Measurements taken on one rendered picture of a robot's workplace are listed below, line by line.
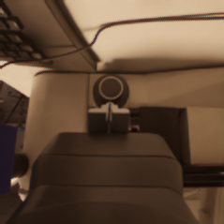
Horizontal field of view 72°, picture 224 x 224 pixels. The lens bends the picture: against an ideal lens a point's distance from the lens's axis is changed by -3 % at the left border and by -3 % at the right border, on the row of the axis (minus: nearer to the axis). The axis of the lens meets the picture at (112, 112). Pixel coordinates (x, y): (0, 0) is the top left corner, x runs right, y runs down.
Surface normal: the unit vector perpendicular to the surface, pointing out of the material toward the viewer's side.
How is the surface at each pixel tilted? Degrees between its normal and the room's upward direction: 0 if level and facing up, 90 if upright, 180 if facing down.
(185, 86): 81
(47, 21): 5
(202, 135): 90
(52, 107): 90
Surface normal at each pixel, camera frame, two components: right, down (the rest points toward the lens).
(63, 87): 0.00, -0.22
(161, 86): -0.31, -0.21
